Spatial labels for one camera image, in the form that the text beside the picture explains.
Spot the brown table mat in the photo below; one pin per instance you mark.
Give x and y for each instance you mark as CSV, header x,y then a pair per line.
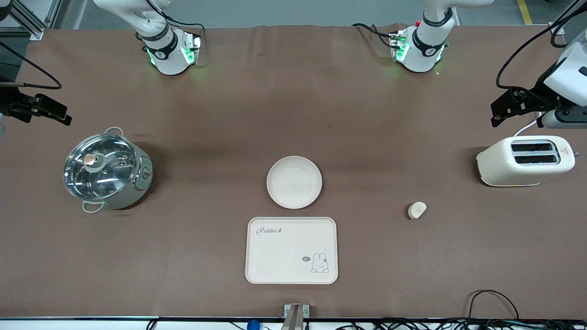
x,y
293,114

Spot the blue round knob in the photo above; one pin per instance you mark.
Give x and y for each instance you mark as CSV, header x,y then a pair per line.
x,y
253,325

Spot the aluminium frame profile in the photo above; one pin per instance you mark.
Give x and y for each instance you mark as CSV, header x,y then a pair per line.
x,y
34,33
557,30

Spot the glass pot lid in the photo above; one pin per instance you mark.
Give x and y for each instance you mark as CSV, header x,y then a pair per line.
x,y
107,176

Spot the small white steamed bun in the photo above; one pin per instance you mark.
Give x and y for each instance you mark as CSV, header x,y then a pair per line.
x,y
416,211

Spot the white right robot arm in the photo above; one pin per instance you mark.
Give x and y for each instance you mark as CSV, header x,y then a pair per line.
x,y
167,59

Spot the metal camera bracket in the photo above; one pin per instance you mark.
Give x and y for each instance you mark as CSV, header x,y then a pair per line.
x,y
296,314

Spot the cream rabbit print tray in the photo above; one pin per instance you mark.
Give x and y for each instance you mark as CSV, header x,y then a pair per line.
x,y
284,256

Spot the round cream plate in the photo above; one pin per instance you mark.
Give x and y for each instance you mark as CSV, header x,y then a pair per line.
x,y
294,182

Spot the silver electric cooking pot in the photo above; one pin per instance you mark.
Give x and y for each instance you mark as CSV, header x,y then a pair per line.
x,y
137,188

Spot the cream two-slot toaster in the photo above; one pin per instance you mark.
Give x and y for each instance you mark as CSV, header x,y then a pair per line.
x,y
504,167

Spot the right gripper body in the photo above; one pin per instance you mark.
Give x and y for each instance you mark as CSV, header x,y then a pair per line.
x,y
8,101

